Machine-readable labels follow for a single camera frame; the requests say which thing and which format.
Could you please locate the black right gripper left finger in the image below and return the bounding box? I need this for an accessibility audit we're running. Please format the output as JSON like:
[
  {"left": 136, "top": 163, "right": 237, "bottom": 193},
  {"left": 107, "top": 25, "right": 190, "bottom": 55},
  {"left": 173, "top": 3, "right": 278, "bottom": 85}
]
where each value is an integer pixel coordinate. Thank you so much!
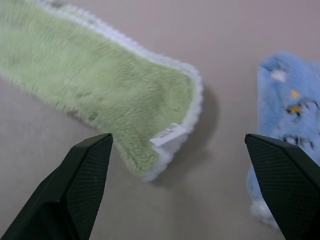
[{"left": 0, "top": 132, "right": 114, "bottom": 240}]

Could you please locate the blue printed fluffy towel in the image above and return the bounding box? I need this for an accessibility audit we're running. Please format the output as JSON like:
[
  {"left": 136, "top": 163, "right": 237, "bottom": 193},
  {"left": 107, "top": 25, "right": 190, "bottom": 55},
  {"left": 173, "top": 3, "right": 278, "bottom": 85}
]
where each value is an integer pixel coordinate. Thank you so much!
[{"left": 246, "top": 51, "right": 320, "bottom": 230}]

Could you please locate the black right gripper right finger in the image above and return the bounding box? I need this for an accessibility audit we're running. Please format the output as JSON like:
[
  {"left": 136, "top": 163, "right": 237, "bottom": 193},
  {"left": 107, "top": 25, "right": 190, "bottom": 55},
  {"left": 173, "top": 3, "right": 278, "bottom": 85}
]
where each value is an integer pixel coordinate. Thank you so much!
[{"left": 244, "top": 133, "right": 320, "bottom": 240}]

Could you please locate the green fluffy towel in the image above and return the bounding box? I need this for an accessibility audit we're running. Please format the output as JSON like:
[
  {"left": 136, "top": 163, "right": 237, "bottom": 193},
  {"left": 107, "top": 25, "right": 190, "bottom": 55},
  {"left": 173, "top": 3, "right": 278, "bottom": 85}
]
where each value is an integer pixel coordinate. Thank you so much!
[{"left": 0, "top": 0, "right": 203, "bottom": 182}]

